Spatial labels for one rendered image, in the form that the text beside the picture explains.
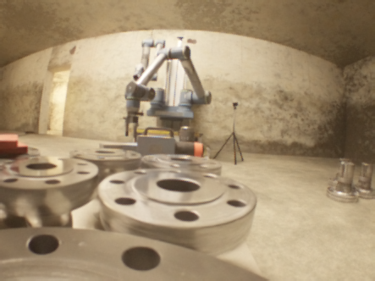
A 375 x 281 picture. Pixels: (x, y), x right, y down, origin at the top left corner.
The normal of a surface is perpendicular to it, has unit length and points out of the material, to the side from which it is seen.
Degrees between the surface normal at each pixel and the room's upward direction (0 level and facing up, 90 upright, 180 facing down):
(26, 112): 91
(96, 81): 90
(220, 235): 90
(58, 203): 90
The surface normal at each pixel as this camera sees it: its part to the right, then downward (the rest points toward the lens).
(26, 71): -0.04, 0.04
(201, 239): 0.24, 0.07
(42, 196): 0.76, 0.09
